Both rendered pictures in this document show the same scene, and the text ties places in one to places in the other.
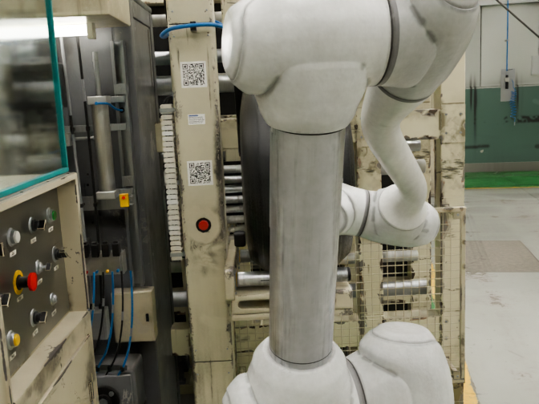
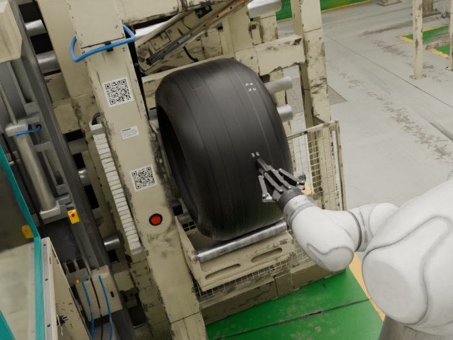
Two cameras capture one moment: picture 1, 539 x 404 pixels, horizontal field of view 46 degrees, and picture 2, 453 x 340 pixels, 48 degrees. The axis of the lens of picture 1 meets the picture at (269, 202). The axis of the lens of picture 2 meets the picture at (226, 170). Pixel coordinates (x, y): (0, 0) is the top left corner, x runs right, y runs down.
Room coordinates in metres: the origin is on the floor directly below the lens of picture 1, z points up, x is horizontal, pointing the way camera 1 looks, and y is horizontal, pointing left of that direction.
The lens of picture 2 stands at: (0.40, 0.30, 1.92)
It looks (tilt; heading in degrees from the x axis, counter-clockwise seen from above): 27 degrees down; 346
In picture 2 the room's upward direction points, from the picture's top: 12 degrees counter-clockwise
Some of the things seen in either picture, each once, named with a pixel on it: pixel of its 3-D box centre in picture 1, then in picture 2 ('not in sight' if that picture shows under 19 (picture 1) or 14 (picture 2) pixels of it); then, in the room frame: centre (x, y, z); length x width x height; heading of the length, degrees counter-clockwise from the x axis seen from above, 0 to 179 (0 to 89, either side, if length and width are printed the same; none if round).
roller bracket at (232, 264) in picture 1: (233, 267); (182, 238); (1.96, 0.13, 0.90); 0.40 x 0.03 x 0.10; 0
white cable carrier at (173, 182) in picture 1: (173, 182); (118, 189); (1.91, 0.29, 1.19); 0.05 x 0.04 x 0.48; 0
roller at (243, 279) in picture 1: (292, 276); (241, 240); (1.82, -0.06, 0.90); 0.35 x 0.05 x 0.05; 90
